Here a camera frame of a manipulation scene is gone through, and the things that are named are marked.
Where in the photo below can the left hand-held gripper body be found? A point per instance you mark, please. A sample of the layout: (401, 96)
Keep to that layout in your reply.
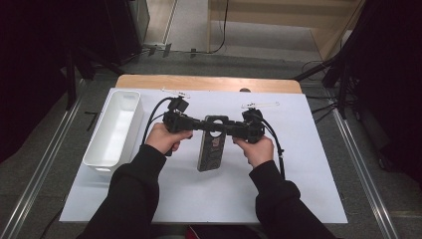
(177, 121)

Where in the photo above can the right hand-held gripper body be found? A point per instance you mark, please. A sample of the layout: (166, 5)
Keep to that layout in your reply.
(252, 127)

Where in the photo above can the patterned phone case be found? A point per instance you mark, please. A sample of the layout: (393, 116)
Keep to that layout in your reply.
(212, 152)

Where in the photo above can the white plastic bin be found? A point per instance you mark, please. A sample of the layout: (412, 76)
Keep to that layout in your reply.
(116, 129)

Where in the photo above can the person's left hand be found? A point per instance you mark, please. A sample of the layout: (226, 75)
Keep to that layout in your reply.
(164, 137)

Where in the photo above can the person's right hand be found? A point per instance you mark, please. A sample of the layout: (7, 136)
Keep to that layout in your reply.
(257, 151)

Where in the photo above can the dark table grommet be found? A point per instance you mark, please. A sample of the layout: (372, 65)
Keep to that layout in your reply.
(245, 90)

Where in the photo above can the wooden table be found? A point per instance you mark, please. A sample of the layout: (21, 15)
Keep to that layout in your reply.
(199, 83)

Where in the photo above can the white table board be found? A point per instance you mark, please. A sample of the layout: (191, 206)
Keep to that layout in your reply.
(199, 192)

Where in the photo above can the black metal stand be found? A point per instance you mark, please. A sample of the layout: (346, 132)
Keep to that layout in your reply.
(70, 83)
(341, 76)

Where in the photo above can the dark cabinet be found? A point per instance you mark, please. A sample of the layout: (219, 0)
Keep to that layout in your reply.
(126, 30)

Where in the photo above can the dark curtain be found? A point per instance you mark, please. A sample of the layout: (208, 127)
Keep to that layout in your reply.
(391, 83)
(33, 66)

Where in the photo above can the aluminium floor rail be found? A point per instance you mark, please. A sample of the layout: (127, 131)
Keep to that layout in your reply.
(43, 166)
(361, 166)

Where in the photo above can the light wooden shelf frame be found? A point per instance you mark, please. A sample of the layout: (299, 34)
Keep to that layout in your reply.
(325, 23)

